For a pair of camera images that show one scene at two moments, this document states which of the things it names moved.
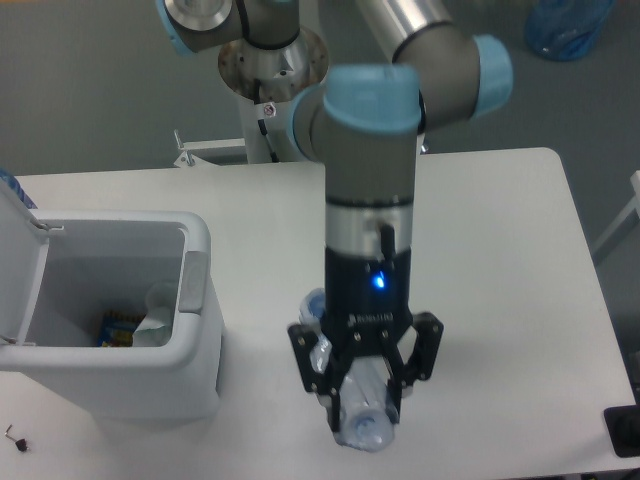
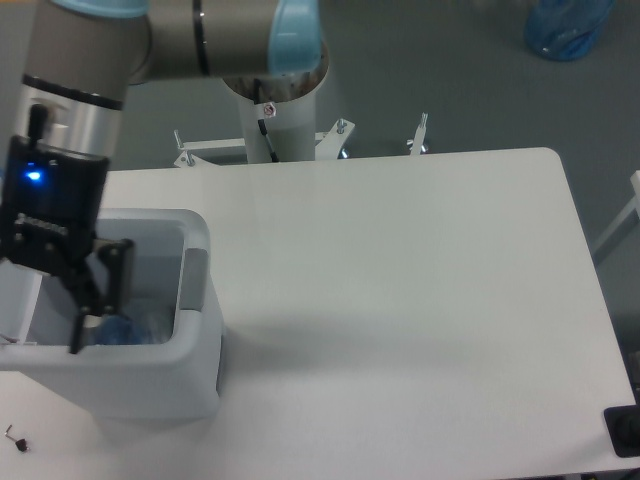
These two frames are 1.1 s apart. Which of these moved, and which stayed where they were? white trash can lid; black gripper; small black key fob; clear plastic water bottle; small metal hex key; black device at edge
Moved: clear plastic water bottle; black gripper
Stayed: white trash can lid; small metal hex key; small black key fob; black device at edge
